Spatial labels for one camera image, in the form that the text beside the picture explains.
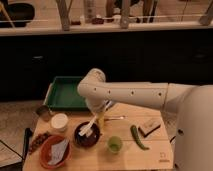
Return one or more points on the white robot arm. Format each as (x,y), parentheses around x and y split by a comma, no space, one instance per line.
(192,103)

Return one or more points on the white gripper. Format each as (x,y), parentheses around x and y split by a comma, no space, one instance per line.
(96,106)

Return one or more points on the green plastic tray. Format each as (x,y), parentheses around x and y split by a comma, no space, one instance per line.
(63,95)

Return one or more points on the orange bowl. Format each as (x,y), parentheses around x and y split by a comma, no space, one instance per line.
(45,152)

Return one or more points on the wooden block with dark base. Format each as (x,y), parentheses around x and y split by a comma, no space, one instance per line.
(149,126)

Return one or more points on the white dish brush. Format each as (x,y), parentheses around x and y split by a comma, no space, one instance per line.
(92,121)

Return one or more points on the small metal cup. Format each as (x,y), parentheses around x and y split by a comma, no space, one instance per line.
(44,113)

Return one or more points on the black handle tool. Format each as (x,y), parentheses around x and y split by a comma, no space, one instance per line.
(27,135)

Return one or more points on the dark purple bowl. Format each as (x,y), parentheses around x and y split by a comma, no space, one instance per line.
(89,139)

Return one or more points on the yellow corn cob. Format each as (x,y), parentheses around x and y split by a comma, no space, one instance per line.
(101,122)

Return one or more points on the crumpled white paper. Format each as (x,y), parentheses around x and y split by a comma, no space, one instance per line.
(57,151)

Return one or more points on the green plastic cup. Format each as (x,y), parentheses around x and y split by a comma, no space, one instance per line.
(114,144)

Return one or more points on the metal spoon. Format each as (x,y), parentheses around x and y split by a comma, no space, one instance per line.
(114,118)

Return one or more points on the dark red grape bunch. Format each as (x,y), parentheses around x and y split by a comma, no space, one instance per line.
(37,142)

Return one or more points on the white lidded jar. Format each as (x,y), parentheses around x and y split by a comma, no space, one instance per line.
(59,122)

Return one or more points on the green chili pepper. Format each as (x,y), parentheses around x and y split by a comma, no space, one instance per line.
(136,138)

